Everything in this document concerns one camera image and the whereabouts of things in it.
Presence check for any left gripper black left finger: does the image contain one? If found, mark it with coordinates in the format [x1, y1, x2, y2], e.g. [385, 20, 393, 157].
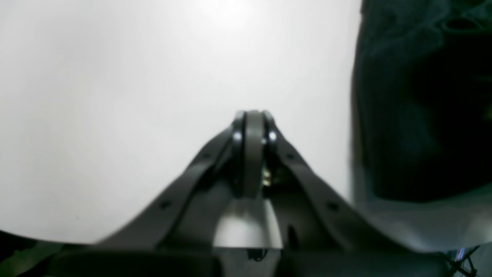
[50, 112, 248, 277]

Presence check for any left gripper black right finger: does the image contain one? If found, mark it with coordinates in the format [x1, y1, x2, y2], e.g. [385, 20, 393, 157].
[254, 112, 448, 277]

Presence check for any black long-sleeve T-shirt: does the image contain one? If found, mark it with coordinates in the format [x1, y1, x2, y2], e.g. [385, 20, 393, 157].
[354, 0, 492, 203]

